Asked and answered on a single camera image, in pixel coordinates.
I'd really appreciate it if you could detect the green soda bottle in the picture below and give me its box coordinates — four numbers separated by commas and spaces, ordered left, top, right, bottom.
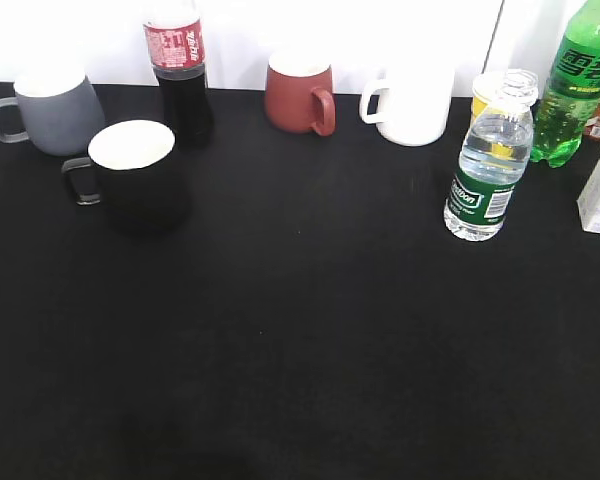
530, 0, 600, 168

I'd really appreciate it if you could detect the clear water bottle green label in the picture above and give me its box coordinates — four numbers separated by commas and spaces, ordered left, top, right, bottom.
443, 69, 539, 242

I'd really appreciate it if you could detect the cola bottle red label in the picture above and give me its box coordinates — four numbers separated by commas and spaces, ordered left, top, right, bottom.
143, 0, 214, 150

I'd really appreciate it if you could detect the yellow cup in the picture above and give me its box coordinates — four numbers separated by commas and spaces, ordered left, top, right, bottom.
465, 69, 535, 163

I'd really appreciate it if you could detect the black mug white inside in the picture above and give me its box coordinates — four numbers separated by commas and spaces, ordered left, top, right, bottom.
61, 119, 192, 235

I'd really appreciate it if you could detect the red-brown ceramic mug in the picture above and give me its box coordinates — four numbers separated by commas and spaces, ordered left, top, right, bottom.
265, 48, 336, 136

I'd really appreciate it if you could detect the white ceramic mug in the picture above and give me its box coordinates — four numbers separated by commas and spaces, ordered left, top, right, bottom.
359, 64, 455, 147

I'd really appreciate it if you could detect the grey ceramic mug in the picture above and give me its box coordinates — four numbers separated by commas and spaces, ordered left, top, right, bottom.
0, 67, 105, 157

